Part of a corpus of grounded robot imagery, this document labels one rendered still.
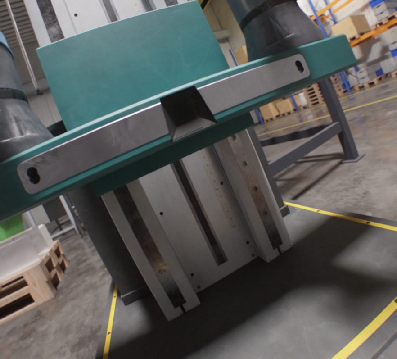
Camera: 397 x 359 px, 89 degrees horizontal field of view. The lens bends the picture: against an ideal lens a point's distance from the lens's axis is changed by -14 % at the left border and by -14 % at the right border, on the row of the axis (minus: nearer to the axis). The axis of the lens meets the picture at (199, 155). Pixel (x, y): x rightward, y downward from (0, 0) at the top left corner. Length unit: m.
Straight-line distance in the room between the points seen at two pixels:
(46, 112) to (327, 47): 12.36
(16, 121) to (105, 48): 0.22
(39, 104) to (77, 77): 12.24
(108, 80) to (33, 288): 1.95
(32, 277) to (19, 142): 1.91
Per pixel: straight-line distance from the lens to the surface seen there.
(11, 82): 0.40
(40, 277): 2.18
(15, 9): 12.18
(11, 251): 2.37
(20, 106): 0.38
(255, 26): 0.45
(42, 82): 12.35
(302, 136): 2.32
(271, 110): 12.49
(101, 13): 0.63
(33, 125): 0.36
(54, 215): 5.60
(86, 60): 0.49
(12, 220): 3.49
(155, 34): 0.51
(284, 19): 0.44
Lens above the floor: 0.65
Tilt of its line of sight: 4 degrees down
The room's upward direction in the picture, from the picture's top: 24 degrees counter-clockwise
